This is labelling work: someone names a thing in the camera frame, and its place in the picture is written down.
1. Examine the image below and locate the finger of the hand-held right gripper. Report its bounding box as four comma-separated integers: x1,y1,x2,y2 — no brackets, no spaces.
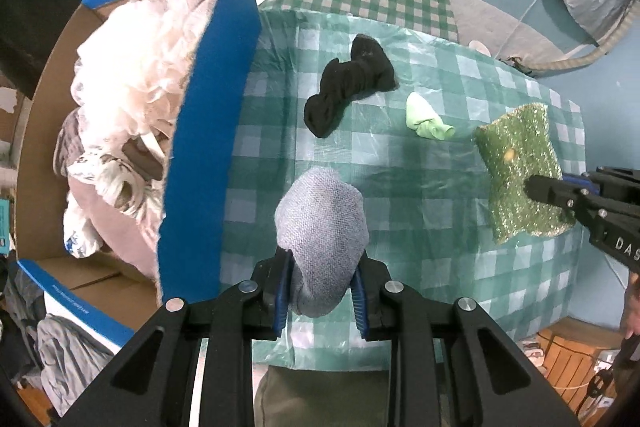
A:
562,166,640,208
525,175,608,233

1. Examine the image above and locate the blue-rimmed cardboard box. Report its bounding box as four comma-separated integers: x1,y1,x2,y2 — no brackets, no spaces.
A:
12,0,263,353

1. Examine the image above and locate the teal packet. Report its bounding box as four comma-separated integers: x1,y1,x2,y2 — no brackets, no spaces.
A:
0,199,11,255

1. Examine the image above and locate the green glitter sponge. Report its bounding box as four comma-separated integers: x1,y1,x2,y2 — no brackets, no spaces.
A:
474,104,577,244

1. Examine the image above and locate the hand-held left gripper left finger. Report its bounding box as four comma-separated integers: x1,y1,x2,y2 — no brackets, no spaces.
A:
60,251,294,427

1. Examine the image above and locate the grey-blue cloth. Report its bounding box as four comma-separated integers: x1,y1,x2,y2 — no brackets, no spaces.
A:
274,167,370,318

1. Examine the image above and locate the person's right hand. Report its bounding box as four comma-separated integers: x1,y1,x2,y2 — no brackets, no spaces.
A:
621,272,640,339

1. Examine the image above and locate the thin white wall cable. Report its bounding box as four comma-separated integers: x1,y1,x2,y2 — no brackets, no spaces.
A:
604,252,631,289

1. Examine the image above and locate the white fluffy lace garment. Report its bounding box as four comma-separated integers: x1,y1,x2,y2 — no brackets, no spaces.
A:
70,0,221,148

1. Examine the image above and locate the orange wooden crate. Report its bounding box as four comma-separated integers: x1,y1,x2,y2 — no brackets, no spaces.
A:
537,317,626,408

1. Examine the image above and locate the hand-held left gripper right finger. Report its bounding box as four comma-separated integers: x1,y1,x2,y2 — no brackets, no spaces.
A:
350,251,581,427

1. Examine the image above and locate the black sock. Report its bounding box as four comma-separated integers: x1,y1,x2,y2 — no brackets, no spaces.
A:
304,34,399,138

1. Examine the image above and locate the light green small sock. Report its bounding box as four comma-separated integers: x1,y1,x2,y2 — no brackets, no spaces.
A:
405,93,456,142

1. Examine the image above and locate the pink-grey cloth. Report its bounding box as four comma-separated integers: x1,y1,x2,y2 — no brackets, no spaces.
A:
52,112,168,283

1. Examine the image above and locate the striped fabric band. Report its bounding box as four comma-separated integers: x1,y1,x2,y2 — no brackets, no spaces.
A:
517,0,640,78

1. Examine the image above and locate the grey clothes pile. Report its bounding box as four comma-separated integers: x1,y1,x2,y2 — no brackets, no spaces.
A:
7,267,121,418

